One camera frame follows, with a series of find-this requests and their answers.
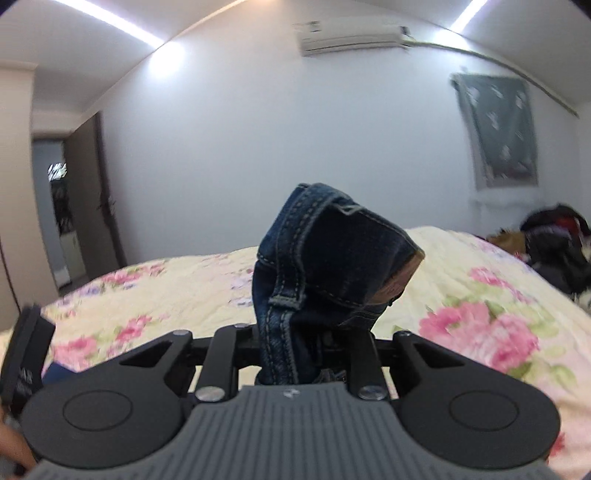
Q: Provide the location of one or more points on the person's left hand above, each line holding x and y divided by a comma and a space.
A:
15, 448

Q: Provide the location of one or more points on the dark brown door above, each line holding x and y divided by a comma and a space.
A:
90, 200

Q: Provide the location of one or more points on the pile of dark clothes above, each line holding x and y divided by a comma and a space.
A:
554, 243

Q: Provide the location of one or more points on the floral yellow bed quilt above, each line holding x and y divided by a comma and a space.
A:
449, 359

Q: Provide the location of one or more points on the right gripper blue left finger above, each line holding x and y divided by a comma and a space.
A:
220, 358

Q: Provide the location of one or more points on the grey patterned window curtain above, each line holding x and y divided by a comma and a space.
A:
498, 116

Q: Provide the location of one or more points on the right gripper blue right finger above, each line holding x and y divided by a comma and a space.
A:
351, 356

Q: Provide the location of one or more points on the blue denim jeans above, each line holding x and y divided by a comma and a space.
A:
327, 262

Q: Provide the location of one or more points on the beige wardrobe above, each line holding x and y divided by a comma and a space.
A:
26, 276

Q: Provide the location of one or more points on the white air conditioner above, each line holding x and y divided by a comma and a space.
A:
348, 33

